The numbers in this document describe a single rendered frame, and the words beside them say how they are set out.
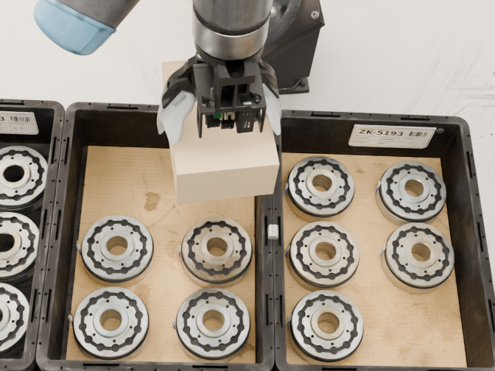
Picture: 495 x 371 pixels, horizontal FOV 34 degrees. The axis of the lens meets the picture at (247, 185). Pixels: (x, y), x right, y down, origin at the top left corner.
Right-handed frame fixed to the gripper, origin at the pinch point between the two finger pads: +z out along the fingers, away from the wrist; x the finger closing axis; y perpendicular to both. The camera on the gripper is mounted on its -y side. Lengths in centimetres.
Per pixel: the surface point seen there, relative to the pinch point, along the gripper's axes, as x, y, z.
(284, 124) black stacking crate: 12.3, -9.9, 18.6
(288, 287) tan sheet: 9.7, 13.0, 26.6
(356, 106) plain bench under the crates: 31, -25, 40
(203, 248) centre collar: -2.1, 6.8, 22.9
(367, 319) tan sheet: 20.1, 19.2, 26.5
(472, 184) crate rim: 37.2, 4.3, 16.6
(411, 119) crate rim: 31.5, -8.1, 17.8
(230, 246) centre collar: 1.7, 7.1, 23.0
